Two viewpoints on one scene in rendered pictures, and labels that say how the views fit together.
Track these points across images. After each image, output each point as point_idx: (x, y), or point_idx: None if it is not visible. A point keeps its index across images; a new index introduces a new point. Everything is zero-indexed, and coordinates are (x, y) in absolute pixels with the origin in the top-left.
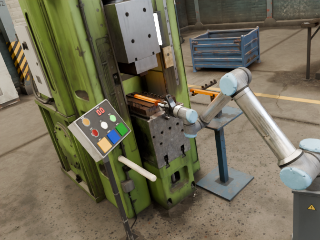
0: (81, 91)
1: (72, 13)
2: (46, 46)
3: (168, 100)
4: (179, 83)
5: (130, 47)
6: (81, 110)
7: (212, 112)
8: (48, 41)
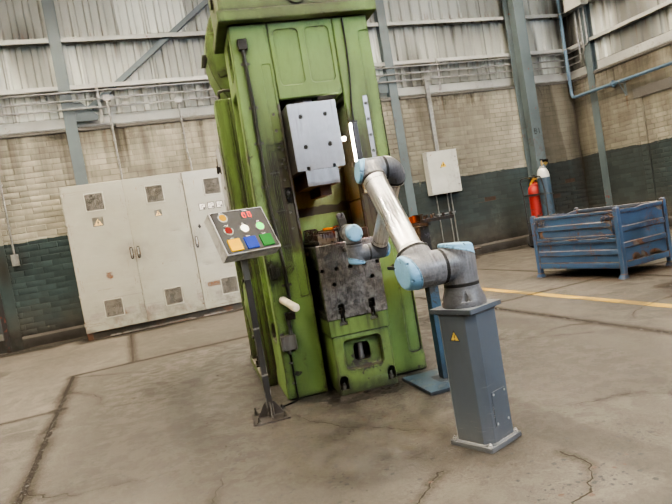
0: None
1: (242, 115)
2: (230, 161)
3: (338, 219)
4: None
5: (302, 153)
6: None
7: (377, 227)
8: (232, 156)
